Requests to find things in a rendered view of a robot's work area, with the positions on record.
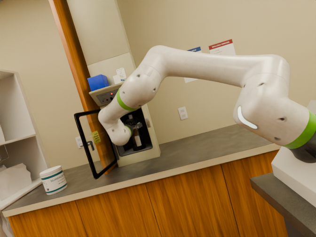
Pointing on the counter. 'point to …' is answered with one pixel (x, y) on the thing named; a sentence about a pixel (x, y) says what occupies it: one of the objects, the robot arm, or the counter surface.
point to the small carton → (118, 78)
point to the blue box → (98, 82)
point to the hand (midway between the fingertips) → (133, 126)
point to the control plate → (106, 96)
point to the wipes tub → (53, 180)
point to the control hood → (104, 92)
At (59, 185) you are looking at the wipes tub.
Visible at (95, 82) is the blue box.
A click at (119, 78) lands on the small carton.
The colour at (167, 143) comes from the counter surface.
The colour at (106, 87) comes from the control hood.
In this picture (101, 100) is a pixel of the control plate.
